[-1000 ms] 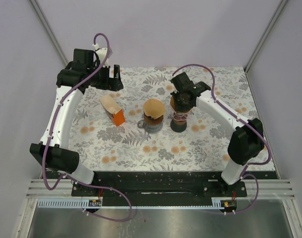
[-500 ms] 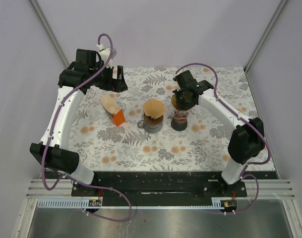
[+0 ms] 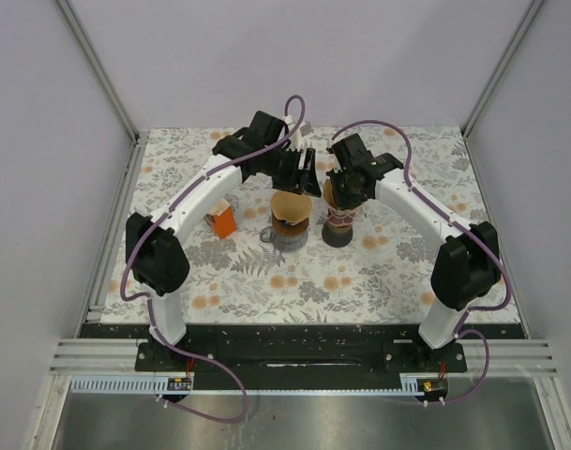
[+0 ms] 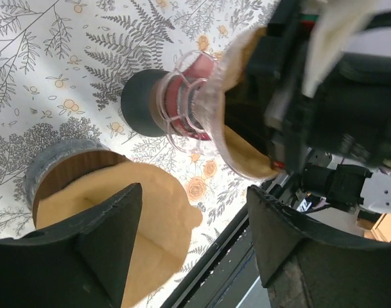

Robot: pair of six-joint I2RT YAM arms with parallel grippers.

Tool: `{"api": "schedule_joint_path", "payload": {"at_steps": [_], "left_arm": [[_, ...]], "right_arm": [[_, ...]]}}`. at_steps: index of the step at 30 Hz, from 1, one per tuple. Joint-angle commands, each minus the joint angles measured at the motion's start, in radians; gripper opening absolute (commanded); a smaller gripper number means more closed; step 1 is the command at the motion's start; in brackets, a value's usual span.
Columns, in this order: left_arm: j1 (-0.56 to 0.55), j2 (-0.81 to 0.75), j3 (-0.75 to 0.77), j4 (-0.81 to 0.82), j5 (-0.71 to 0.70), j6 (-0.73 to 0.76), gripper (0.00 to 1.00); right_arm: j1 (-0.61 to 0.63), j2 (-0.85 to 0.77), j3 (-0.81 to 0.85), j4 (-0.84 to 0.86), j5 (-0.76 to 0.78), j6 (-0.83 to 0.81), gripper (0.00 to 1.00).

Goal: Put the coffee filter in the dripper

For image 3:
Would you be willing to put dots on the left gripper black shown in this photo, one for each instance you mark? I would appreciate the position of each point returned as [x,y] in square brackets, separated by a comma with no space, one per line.
[299,180]

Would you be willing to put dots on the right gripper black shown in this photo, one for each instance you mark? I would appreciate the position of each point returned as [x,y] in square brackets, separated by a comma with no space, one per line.
[342,202]

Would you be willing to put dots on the brown paper coffee filter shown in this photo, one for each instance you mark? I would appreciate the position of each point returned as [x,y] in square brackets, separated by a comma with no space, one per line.
[290,207]

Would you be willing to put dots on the dark mug red rim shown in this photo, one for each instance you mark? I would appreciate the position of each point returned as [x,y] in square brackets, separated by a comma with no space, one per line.
[337,237]

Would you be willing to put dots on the wooden dripper ring holder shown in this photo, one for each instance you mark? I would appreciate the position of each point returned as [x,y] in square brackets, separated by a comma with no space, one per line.
[286,229]

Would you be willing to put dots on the coffee paper filter box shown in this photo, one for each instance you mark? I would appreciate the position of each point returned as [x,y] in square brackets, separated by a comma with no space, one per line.
[221,219]

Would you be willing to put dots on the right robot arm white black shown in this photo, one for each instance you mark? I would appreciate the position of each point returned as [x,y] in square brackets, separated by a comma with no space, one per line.
[466,255]

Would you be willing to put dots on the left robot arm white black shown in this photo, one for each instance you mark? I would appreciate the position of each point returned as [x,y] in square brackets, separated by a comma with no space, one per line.
[155,257]

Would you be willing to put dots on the glass coffee server carafe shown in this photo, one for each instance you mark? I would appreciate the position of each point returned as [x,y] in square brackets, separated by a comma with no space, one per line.
[281,243]

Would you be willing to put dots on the floral pattern table mat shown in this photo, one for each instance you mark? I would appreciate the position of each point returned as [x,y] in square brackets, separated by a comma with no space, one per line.
[382,276]

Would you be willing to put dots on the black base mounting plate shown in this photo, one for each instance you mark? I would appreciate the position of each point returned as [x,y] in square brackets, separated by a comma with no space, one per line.
[388,347]

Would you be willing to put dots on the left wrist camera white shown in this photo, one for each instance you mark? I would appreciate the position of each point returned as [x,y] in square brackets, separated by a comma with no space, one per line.
[299,137]

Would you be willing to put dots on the aluminium rail frame front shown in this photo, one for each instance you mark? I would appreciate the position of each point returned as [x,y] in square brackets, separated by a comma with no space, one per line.
[507,357]

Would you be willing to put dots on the white slotted cable duct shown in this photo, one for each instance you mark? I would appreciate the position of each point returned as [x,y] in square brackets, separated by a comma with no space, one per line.
[193,384]

